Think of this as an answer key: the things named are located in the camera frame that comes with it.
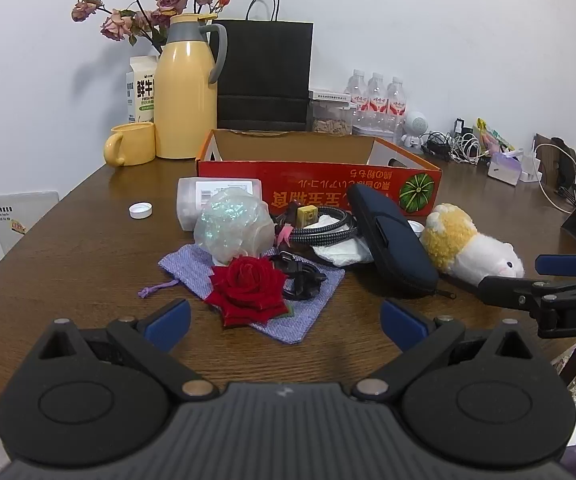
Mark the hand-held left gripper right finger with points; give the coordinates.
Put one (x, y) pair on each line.
(403, 322)

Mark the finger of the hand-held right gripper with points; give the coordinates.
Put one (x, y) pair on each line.
(510, 290)
(560, 265)

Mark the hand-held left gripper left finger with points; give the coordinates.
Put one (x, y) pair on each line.
(170, 322)

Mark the yellow white plush toy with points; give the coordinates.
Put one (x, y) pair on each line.
(472, 255)

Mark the navy glasses case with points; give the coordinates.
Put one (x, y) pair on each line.
(392, 245)

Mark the red artificial rose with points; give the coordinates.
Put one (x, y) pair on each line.
(248, 285)

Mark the clear plastic jar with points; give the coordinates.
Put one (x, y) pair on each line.
(188, 205)

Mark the orange cardboard box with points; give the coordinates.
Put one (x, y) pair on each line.
(318, 180)

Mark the white crumpled tissue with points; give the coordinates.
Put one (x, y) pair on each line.
(343, 256)

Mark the white bottle cap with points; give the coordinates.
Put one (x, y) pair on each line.
(416, 228)
(140, 210)

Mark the brown wooden stand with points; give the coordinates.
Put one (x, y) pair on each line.
(550, 160)

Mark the purple tissue pack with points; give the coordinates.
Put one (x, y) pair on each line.
(503, 167)

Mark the iridescent plastic wrap ball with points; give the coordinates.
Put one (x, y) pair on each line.
(233, 225)

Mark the colourful snack packets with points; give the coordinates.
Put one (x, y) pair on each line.
(492, 137)

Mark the small yellow adapter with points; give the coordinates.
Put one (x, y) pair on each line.
(307, 215)

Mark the small black charger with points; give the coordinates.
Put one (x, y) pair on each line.
(460, 126)

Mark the white booklet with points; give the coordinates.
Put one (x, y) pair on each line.
(23, 220)

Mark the yellow ceramic mug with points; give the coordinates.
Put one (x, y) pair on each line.
(135, 145)

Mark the white robot speaker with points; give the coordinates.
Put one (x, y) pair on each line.
(415, 127)

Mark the clear seed container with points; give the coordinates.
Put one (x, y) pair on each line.
(330, 122)

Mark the clear water bottle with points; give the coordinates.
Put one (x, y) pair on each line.
(376, 102)
(396, 107)
(358, 100)

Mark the yellow thermos jug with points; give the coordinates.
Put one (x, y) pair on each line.
(185, 100)

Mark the white milk carton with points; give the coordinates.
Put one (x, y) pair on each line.
(140, 90)

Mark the flat white box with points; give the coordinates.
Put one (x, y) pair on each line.
(330, 96)

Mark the black paper bag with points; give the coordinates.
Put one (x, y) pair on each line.
(263, 70)

